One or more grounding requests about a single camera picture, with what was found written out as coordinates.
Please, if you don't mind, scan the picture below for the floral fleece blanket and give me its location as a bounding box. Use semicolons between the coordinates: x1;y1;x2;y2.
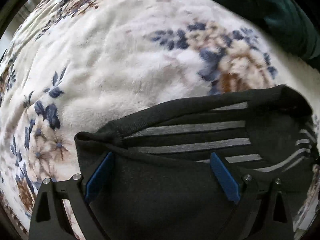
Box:
1;0;319;239

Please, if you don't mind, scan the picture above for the black grey striped sweater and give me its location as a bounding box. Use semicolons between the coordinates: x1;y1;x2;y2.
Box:
75;85;318;239

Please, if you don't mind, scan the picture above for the dark teal folded blanket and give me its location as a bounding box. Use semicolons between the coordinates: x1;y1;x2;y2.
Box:
213;0;319;61

